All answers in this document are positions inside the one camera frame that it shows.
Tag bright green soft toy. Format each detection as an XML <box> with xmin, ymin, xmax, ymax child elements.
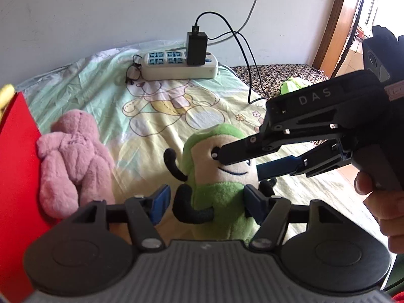
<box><xmin>281</xmin><ymin>77</ymin><xmax>312</xmax><ymax>95</ymax></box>

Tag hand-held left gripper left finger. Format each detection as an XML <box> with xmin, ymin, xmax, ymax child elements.
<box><xmin>70</xmin><ymin>185</ymin><xmax>172</xmax><ymax>251</ymax></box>

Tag black charger cable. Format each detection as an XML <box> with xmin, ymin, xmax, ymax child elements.
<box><xmin>191</xmin><ymin>12</ymin><xmax>269</xmax><ymax>105</ymax></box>

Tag pastel cartoon print bedsheet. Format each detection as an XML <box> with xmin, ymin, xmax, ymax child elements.
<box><xmin>14</xmin><ymin>39</ymin><xmax>390</xmax><ymax>250</ymax></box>

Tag green plush toy black arms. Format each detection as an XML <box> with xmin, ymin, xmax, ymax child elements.
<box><xmin>163</xmin><ymin>124</ymin><xmax>278</xmax><ymax>241</ymax></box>

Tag grey power strip cable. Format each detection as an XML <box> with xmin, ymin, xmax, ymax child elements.
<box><xmin>207</xmin><ymin>0</ymin><xmax>263</xmax><ymax>45</ymax></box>

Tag wooden door frame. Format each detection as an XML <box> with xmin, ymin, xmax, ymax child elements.
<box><xmin>312</xmin><ymin>0</ymin><xmax>351</xmax><ymax>70</ymax></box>

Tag person's right hand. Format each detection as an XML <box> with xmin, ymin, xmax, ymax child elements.
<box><xmin>353</xmin><ymin>170</ymin><xmax>404</xmax><ymax>255</ymax></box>

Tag red cardboard box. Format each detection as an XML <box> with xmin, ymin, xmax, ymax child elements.
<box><xmin>0</xmin><ymin>91</ymin><xmax>54</xmax><ymax>301</ymax></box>

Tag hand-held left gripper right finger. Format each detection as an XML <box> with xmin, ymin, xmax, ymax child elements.
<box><xmin>243</xmin><ymin>185</ymin><xmax>337</xmax><ymax>252</ymax></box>

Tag black eyeglasses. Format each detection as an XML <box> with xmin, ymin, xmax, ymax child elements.
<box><xmin>124</xmin><ymin>55</ymin><xmax>143</xmax><ymax>85</ymax></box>

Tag pink teddy bear plush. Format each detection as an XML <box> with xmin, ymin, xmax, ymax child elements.
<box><xmin>37</xmin><ymin>109</ymin><xmax>116</xmax><ymax>219</ymax></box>

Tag black charger adapter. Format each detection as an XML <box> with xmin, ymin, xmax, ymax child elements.
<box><xmin>186</xmin><ymin>32</ymin><xmax>208</xmax><ymax>67</ymax></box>

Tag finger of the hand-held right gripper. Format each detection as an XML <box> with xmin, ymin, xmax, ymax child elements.
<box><xmin>217</xmin><ymin>127</ymin><xmax>343</xmax><ymax>166</ymax></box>
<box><xmin>257</xmin><ymin>141</ymin><xmax>353</xmax><ymax>180</ymax></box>

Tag dark patterned cloth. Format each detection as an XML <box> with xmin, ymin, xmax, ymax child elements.
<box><xmin>230</xmin><ymin>64</ymin><xmax>330</xmax><ymax>147</ymax></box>

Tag white power strip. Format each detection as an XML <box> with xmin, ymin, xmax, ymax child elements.
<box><xmin>140</xmin><ymin>50</ymin><xmax>219</xmax><ymax>81</ymax></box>

